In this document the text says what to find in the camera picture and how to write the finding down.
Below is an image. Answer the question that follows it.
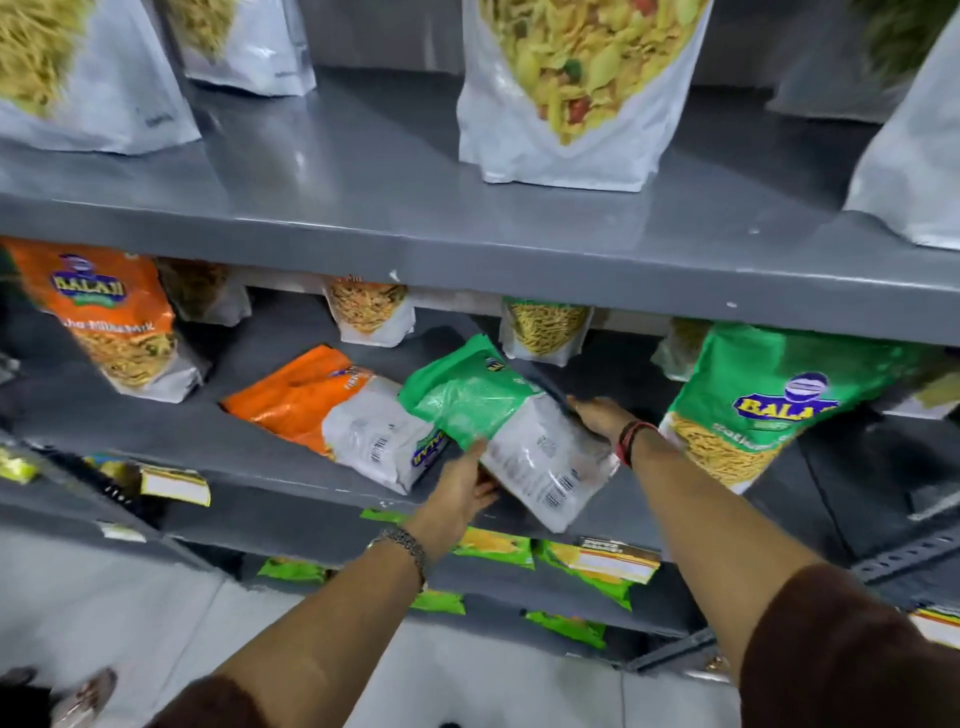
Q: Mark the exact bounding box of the person's right hand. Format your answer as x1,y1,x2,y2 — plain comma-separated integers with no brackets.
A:
566,395,640,453

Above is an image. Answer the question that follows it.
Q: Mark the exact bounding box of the small white snack packet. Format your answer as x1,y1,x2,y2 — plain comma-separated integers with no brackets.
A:
156,258,253,328
650,317,714,383
872,358,960,421
323,275,417,349
499,297,594,369

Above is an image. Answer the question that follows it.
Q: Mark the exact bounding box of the person's left hand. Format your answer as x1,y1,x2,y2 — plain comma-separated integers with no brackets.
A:
407,439,501,558

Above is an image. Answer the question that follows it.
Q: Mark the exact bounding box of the brown right sleeve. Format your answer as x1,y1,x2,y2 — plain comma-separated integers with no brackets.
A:
738,562,960,728

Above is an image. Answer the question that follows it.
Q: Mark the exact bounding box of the white pouch of yellow noodles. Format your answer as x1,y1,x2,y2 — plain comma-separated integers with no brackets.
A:
0,0,202,157
159,0,318,98

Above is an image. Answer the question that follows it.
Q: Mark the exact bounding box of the large green snack packet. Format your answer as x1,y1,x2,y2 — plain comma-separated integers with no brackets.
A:
659,321,933,496

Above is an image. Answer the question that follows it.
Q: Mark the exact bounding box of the green and white snack packet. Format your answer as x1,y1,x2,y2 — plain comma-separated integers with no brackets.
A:
397,333,621,534

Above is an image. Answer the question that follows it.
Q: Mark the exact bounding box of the grey metal shelf unit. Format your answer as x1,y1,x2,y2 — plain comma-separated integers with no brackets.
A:
0,66,960,676

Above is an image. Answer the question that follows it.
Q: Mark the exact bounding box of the red thread bracelet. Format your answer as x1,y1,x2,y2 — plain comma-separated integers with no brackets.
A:
614,420,663,470

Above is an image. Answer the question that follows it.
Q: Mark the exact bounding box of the plain white pouch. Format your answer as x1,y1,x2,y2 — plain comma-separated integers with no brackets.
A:
843,7,960,252

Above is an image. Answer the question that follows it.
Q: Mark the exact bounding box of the white and yellow box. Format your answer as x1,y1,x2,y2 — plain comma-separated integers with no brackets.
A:
139,464,213,508

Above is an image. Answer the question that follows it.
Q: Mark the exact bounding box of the person's left forearm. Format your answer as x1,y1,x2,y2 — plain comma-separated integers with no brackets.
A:
213,534,451,728

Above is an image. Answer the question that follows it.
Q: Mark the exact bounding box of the white and brown box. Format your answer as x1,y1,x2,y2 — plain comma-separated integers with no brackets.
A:
573,536,662,585

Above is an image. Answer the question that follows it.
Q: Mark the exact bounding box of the brown sleeve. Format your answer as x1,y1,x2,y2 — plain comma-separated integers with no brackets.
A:
144,673,260,728
738,562,960,728

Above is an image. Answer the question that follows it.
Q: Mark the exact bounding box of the person's right forearm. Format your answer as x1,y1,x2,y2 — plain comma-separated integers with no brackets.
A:
628,431,828,684

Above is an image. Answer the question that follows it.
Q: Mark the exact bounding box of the silver chain bracelet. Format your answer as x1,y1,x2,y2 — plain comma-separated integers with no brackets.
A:
369,528,429,591

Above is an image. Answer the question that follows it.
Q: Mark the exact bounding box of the brown left sleeve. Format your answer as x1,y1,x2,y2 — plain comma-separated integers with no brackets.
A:
144,673,260,728

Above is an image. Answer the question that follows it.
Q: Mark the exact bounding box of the orange snack packet with mixture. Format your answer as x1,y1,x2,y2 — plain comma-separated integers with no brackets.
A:
0,237,205,405

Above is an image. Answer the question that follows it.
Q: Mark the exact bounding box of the person's shoe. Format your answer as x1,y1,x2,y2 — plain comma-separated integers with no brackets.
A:
49,666,119,728

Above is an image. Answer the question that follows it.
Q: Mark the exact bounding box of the white pouch of mixed snack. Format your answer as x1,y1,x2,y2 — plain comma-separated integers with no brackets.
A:
456,0,711,193

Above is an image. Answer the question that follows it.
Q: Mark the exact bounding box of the yellow packet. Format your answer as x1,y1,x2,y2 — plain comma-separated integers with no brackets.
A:
0,447,40,486

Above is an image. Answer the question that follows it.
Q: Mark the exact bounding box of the white pouch of green snack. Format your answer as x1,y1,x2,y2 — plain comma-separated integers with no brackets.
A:
767,0,925,126

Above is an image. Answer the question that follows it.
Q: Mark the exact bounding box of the white box with red edge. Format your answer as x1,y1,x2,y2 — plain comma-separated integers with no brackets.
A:
908,605,960,651

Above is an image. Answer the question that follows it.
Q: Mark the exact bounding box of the orange and white snack packet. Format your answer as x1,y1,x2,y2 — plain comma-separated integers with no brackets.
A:
220,344,452,496

